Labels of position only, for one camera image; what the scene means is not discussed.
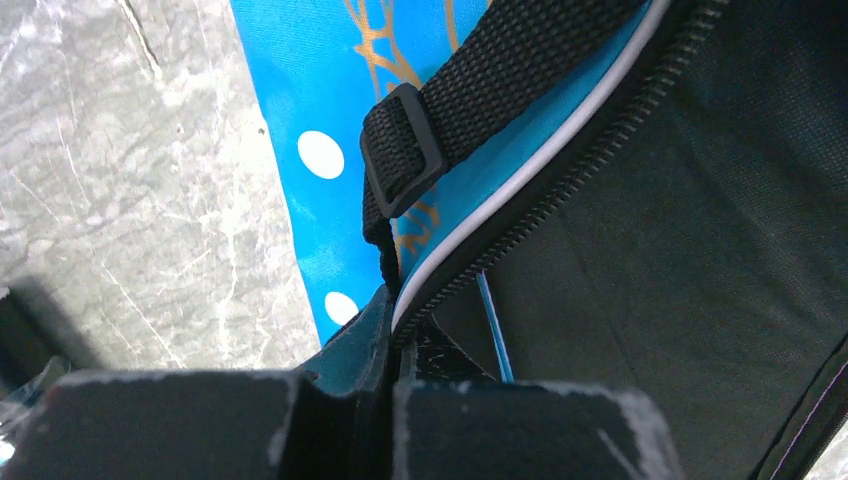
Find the blue racket bag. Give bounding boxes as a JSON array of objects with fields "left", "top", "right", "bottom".
[{"left": 232, "top": 1, "right": 847, "bottom": 479}]

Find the blue badminton racket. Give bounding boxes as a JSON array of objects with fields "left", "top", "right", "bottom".
[{"left": 476, "top": 271, "right": 515, "bottom": 383}]

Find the black shuttlecock tube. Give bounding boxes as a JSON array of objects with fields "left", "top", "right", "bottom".
[{"left": 1, "top": 356, "right": 71, "bottom": 468}]

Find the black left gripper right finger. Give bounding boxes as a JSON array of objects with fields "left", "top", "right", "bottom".
[{"left": 392, "top": 381, "right": 683, "bottom": 479}]

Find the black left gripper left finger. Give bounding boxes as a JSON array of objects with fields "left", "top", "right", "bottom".
[{"left": 1, "top": 370, "right": 300, "bottom": 479}]

